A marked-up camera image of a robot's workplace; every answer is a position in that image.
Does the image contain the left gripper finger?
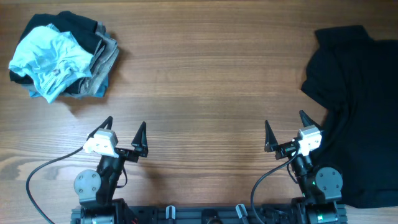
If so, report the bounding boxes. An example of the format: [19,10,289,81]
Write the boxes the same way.
[131,121,148,150]
[88,116,113,139]

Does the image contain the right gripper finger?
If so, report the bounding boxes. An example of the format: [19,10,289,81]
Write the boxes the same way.
[299,110,321,130]
[264,120,279,152]

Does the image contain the black t-shirt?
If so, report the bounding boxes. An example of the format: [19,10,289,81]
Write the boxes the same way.
[301,26,397,208]

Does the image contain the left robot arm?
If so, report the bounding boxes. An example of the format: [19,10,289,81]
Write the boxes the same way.
[70,116,148,224]

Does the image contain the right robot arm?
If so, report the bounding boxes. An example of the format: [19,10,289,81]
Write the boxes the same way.
[260,110,348,224]

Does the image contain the blue folded garment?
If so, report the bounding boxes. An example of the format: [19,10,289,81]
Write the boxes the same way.
[21,30,110,99]

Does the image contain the grey beige folded garment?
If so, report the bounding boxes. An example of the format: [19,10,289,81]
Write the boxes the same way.
[63,21,120,97]

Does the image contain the light blue garment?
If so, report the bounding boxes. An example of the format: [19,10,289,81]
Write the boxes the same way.
[9,24,94,103]

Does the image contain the black folded garment in pile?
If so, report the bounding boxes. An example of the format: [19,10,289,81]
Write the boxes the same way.
[9,11,106,97]

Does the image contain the right black cable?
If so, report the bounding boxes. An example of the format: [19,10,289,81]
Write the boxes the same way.
[250,146,301,224]

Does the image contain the black cable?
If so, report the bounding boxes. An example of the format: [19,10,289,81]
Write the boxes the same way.
[25,146,85,224]
[250,146,301,224]

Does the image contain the left black cable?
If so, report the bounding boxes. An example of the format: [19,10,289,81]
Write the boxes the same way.
[25,146,85,224]

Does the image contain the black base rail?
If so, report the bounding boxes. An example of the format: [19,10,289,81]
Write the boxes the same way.
[70,203,348,224]

